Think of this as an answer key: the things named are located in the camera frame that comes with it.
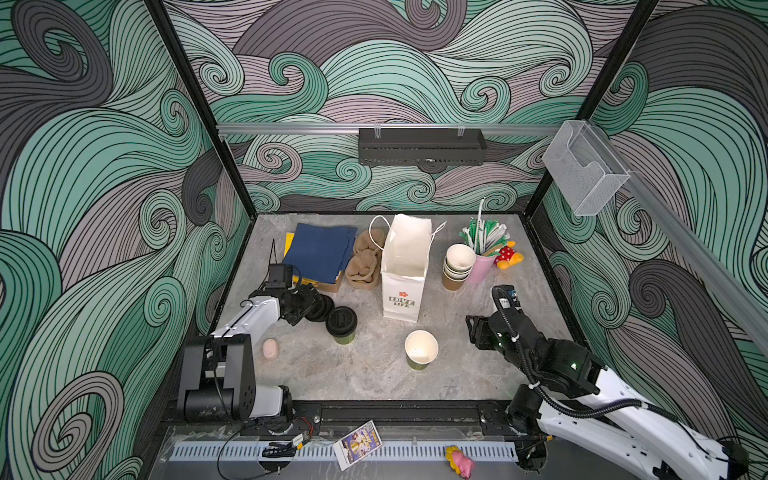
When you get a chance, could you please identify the pink yellow toy figure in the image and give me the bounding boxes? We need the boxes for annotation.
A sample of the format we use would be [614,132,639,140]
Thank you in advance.
[445,446,475,480]

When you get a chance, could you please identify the pink oval soap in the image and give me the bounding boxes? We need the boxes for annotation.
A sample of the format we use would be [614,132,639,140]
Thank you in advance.
[262,338,279,361]

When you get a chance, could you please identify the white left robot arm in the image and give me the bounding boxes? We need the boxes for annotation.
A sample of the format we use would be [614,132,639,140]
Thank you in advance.
[177,285,324,423]

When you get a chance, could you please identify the brown cup sleeve pile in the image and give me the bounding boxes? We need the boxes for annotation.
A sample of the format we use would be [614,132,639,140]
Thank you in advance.
[345,229,386,290]

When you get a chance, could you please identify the white paper takeout bag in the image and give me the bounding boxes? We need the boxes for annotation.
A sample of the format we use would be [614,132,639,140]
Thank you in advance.
[368,214,446,323]

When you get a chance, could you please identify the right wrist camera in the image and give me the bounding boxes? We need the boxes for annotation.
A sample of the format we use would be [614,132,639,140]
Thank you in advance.
[491,284,522,313]

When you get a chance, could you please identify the aluminium wall rail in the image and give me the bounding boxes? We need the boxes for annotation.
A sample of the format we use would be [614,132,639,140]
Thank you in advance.
[216,122,560,137]

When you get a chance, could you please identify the navy blue napkin stack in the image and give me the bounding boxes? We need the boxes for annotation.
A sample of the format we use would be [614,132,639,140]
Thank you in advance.
[283,223,357,284]

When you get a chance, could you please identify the wrapped straws bundle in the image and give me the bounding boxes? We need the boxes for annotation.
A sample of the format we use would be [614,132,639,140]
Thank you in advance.
[459,197,511,256]

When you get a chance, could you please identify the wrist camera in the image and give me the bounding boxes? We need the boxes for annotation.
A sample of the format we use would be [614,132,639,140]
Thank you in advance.
[491,284,522,313]
[263,263,294,295]

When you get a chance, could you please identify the black corner frame post right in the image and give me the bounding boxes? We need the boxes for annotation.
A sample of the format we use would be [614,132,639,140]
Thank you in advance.
[523,0,660,217]

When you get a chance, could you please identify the pink straw holder cup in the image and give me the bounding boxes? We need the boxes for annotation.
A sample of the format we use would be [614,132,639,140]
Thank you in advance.
[466,255,495,285]

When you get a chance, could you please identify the green paper coffee cup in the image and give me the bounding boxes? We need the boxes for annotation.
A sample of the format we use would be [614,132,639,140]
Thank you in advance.
[334,332,356,345]

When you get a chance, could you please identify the clear acrylic wall holder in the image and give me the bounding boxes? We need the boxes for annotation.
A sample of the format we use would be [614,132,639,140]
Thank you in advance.
[543,120,630,217]

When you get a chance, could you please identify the stack of green paper cups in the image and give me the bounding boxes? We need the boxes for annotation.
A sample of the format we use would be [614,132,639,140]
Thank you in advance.
[442,244,476,291]

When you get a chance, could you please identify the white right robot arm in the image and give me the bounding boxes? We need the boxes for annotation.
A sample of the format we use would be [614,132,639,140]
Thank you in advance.
[465,309,751,479]

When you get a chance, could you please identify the black plastic cup lid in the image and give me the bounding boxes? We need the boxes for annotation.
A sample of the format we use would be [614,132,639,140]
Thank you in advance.
[325,306,358,338]

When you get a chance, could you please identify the stack of black cup lids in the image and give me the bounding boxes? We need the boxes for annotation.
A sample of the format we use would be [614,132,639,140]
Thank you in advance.
[305,294,335,322]

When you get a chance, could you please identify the black corner frame post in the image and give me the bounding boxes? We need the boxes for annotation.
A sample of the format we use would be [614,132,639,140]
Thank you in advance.
[144,0,257,222]
[523,0,660,217]

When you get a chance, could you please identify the white slotted cable duct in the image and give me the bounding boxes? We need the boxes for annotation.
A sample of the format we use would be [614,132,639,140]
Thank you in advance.
[170,440,520,464]

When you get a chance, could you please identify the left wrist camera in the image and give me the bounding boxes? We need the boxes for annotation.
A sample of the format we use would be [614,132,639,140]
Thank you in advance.
[263,263,294,295]

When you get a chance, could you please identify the black corner frame post left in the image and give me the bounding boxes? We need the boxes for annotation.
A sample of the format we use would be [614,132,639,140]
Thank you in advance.
[144,0,257,222]

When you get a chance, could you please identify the brown cardboard napkin tray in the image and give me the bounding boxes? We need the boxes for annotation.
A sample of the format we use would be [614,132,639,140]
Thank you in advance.
[302,272,344,293]

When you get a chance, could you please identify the colourful picture card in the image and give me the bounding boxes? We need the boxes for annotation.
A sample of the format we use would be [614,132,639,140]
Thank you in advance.
[332,420,383,471]

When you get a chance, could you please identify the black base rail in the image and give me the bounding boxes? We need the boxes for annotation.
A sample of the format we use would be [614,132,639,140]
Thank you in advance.
[163,400,525,438]

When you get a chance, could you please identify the red yellow plush toy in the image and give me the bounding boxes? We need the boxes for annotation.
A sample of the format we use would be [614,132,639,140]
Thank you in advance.
[494,241,525,270]

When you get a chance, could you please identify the black wall shelf tray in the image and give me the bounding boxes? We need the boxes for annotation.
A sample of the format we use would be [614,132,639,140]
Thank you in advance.
[358,129,488,167]

